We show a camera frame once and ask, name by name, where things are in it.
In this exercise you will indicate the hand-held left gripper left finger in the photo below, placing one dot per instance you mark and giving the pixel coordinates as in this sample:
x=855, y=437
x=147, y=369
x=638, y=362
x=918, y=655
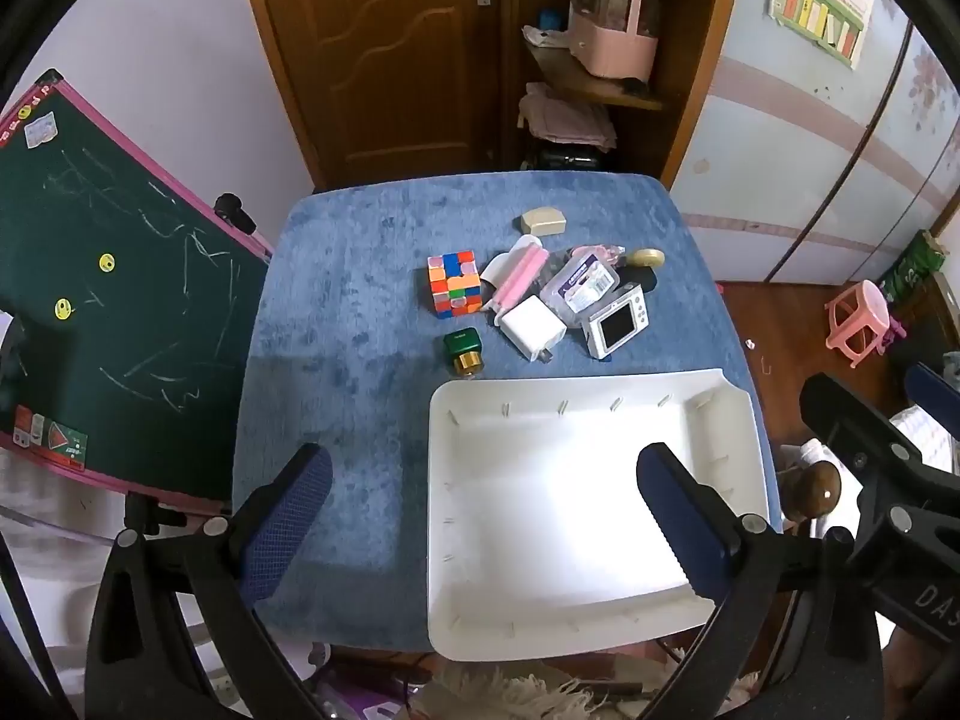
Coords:
x=289, y=517

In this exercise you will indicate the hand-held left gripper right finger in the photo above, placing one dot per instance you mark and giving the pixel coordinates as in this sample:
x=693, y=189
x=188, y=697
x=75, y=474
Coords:
x=686, y=525

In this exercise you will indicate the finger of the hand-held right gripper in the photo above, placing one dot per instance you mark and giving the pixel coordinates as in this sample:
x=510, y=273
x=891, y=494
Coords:
x=855, y=424
x=936, y=391

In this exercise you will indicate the white plastic tray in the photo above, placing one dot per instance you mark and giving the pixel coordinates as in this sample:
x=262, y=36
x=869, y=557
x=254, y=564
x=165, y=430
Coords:
x=555, y=510

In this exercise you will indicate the clear plastic box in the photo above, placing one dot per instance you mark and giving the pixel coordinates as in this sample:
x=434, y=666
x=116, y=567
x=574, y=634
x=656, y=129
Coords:
x=581, y=281

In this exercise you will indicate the round gold tin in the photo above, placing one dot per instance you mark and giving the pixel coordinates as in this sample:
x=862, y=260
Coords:
x=645, y=257

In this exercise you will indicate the brown wooden knob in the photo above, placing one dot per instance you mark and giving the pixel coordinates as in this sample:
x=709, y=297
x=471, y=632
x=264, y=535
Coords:
x=814, y=491

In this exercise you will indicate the pink plastic stool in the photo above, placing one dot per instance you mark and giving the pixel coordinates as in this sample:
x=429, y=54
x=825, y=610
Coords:
x=859, y=319

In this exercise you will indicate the green packet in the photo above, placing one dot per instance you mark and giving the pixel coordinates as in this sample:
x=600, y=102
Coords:
x=911, y=266

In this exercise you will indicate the blue plush table mat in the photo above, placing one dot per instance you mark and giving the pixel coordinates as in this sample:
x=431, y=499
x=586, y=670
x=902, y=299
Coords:
x=352, y=390

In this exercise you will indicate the fringed beige rug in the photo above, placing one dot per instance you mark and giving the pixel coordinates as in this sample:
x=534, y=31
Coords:
x=540, y=694

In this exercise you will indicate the green box with gold cap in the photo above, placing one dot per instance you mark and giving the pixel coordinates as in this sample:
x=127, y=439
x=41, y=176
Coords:
x=463, y=349

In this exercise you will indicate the white charger plug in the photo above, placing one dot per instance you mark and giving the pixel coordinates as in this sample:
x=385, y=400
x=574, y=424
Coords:
x=529, y=326

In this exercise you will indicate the pale wardrobe with pink stripe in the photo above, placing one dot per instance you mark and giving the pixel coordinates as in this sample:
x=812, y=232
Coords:
x=810, y=165

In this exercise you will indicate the multicoloured puzzle cube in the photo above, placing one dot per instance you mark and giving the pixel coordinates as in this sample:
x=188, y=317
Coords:
x=454, y=283

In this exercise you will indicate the black chalkboard knob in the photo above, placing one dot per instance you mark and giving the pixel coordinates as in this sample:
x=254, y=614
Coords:
x=234, y=211

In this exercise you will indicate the beige rectangular box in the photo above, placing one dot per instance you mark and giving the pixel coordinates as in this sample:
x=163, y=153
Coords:
x=541, y=221

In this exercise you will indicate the brown wooden shelf cabinet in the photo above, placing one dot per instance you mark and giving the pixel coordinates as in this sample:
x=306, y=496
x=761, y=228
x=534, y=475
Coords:
x=690, y=52

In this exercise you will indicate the folded pink cloth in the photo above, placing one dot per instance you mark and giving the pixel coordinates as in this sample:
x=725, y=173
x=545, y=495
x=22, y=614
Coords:
x=566, y=116

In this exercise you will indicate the pink storage basket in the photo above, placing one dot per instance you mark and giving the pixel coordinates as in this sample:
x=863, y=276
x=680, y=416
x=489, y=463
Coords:
x=611, y=45

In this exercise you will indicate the brown wooden door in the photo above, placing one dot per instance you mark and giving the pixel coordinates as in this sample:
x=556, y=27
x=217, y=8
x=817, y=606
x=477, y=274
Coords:
x=390, y=60

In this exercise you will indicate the white digital camera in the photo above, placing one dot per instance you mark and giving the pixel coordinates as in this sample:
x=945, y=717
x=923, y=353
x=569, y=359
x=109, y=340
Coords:
x=616, y=324

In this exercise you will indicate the green chalkboard with pink frame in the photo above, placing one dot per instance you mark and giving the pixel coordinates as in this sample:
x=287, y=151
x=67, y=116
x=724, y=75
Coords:
x=105, y=315

